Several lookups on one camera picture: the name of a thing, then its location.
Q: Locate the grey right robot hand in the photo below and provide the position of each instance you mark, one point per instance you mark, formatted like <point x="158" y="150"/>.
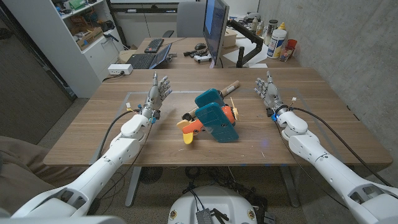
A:
<point x="272" y="95"/>

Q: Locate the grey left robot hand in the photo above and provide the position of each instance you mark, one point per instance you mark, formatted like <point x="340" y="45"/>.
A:
<point x="155" y="96"/>

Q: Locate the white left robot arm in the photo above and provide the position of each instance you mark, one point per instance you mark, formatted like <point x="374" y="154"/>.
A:
<point x="93" y="177"/>

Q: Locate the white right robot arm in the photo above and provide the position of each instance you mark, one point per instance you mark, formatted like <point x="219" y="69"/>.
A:
<point x="326" y="168"/>

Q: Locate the teal and orange toy airplane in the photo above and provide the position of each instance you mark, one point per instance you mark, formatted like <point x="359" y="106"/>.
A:
<point x="214" y="121"/>

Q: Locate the small pale bottle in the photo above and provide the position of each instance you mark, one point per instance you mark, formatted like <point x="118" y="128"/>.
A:
<point x="255" y="23"/>
<point x="260" y="28"/>

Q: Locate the yellow capped bottle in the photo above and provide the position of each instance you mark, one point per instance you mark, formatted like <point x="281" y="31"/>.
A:
<point x="282" y="26"/>

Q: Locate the white paper sheet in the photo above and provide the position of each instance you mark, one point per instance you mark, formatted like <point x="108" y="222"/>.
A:
<point x="258" y="65"/>

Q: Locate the black round lens object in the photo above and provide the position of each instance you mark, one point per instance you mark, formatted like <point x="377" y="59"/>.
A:
<point x="186" y="117"/>

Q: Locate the open black laptop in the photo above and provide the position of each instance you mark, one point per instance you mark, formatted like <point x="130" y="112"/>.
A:
<point x="143" y="60"/>

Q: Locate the wooden back desk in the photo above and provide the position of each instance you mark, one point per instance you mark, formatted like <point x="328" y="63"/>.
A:
<point x="180" y="63"/>

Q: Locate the glass jar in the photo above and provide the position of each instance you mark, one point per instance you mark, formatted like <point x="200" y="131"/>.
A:
<point x="285" y="54"/>

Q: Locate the white power strip box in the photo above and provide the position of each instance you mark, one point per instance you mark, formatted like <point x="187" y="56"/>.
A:
<point x="120" y="69"/>

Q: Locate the black keyboard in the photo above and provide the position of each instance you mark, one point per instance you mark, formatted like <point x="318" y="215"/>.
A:
<point x="154" y="45"/>

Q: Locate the white wipes canister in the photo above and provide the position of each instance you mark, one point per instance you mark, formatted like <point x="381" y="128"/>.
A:
<point x="276" y="43"/>

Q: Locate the black remote controller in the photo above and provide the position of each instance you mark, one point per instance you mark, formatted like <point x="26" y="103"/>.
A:
<point x="190" y="53"/>

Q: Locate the white paper sheets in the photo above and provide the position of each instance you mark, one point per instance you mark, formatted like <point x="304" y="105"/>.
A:
<point x="231" y="56"/>

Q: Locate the white game controller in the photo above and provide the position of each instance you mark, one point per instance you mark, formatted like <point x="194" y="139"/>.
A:
<point x="202" y="58"/>

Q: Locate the dark lidded jar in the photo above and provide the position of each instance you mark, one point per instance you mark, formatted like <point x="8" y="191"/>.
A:
<point x="270" y="29"/>

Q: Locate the black computer mouse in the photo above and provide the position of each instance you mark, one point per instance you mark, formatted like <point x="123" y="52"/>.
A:
<point x="200" y="46"/>

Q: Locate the light wooden box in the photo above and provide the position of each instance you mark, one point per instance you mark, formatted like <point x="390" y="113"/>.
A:
<point x="230" y="39"/>

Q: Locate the white low cabinet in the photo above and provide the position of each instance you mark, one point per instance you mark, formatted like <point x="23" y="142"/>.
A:
<point x="136" y="28"/>

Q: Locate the round black floor disc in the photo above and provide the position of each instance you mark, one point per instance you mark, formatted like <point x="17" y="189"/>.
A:
<point x="150" y="175"/>

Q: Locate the grey office chair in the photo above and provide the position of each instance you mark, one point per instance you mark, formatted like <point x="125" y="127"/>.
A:
<point x="189" y="18"/>

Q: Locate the computer monitor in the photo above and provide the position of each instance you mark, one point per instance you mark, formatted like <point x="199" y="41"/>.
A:
<point x="214" y="28"/>

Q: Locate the cardboard box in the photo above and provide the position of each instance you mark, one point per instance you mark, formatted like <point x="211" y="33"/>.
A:
<point x="90" y="36"/>

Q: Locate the grey table leg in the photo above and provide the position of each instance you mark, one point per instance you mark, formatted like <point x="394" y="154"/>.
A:
<point x="133" y="189"/>
<point x="289" y="186"/>

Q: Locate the white shelf cabinet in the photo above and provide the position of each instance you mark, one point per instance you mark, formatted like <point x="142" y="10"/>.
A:
<point x="56" y="53"/>

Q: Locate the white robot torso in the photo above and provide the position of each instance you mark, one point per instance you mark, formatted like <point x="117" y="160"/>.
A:
<point x="217" y="199"/>

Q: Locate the brown cushion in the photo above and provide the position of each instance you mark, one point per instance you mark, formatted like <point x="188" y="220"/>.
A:
<point x="21" y="174"/>

